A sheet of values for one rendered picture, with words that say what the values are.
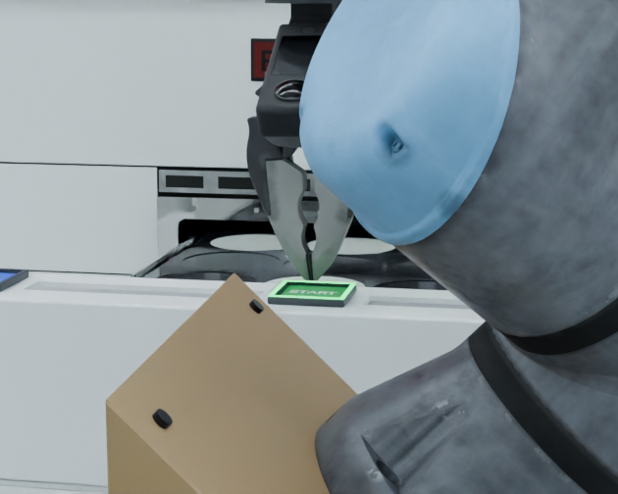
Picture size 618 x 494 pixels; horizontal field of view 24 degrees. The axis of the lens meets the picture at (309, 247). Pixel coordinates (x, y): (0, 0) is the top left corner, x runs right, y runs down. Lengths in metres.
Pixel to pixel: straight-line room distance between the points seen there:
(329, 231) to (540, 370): 0.42
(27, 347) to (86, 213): 0.65
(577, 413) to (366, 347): 0.40
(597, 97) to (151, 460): 0.22
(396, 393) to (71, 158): 1.08
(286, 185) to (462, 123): 0.51
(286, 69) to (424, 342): 0.21
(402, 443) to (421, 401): 0.02
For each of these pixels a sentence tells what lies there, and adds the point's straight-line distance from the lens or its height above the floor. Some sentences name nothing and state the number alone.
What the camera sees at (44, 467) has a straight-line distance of 1.09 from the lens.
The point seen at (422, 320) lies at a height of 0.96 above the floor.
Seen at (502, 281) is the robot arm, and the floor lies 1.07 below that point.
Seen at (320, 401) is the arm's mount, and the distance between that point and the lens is 0.73.
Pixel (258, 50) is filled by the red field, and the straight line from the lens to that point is 1.62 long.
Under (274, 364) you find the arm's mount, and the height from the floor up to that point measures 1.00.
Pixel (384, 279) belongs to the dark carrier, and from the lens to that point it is 1.40.
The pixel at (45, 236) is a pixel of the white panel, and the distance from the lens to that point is 1.73.
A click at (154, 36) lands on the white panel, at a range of 1.66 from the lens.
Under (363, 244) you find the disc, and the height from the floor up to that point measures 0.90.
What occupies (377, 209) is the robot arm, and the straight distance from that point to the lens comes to 0.56.
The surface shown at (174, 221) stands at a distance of 1.66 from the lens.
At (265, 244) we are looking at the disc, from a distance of 1.59.
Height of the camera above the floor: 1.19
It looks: 11 degrees down
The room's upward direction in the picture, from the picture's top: straight up
